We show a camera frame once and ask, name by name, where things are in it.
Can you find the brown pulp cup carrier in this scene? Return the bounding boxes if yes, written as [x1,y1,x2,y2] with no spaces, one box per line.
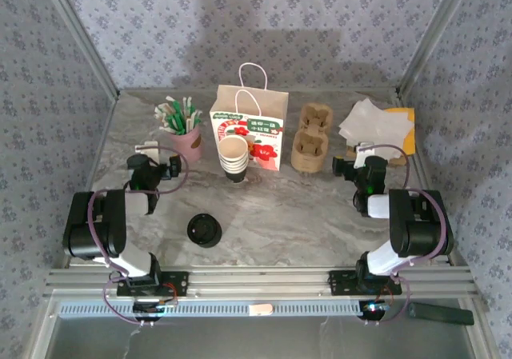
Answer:
[291,102,334,168]

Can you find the black plastic cup lid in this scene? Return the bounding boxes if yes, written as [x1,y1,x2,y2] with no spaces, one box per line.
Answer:
[187,212,221,243]

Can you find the nested white paper cups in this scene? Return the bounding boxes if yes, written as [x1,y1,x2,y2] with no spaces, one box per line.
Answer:
[218,134,250,185]

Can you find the black cup lids pile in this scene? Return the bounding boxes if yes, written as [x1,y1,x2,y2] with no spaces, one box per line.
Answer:
[186,212,222,249]

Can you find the black paper coffee cup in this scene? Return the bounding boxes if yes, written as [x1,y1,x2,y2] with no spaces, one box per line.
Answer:
[218,134,250,167]

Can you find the printed paper takeout bag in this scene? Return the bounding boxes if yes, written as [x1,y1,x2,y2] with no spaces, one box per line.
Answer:
[209,62,290,173]

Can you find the yellow paper envelopes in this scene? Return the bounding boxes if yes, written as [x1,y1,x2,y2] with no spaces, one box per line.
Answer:
[383,107,417,154]

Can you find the pink stirrer holder cup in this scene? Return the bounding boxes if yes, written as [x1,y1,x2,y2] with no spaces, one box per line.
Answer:
[170,125,203,164]

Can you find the white paper napkins pile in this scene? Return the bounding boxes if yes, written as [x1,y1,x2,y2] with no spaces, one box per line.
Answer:
[343,109,413,144]

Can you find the brown pulp cup carriers stack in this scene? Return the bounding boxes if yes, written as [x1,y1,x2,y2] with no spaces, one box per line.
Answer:
[290,106,334,175]

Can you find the green sugar packet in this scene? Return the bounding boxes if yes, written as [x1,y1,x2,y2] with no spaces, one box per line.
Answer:
[166,101,184,133]

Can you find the small circuit board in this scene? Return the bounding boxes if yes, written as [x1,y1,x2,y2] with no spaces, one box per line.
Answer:
[132,299,179,322]
[358,299,391,322]

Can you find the pink white label tag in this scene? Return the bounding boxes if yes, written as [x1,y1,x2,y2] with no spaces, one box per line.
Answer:
[247,302,275,317]

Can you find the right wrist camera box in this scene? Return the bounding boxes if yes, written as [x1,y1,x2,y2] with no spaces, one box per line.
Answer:
[354,141,377,169]

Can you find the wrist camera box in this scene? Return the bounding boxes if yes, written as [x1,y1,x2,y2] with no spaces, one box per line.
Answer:
[354,141,377,169]
[134,141,161,162]

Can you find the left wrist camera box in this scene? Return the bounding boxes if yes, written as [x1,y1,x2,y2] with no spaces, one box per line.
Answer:
[134,141,161,162]

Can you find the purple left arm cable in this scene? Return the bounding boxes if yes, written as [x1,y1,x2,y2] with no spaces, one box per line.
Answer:
[88,145,190,328]

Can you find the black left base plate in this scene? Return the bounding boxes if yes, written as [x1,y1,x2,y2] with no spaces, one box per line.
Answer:
[116,270,190,297]

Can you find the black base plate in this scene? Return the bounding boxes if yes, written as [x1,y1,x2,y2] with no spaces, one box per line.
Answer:
[116,270,190,297]
[328,269,402,296]

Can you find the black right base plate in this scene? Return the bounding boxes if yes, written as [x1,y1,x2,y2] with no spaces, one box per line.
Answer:
[328,269,402,296]

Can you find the grey slotted cable duct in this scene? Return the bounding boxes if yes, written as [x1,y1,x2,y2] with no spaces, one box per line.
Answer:
[58,299,363,318]

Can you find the aluminium frame post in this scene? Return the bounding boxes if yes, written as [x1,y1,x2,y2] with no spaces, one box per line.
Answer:
[395,0,477,96]
[42,0,121,98]

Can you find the black flat handle bar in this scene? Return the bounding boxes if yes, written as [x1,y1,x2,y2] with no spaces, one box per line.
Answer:
[407,301,475,327]

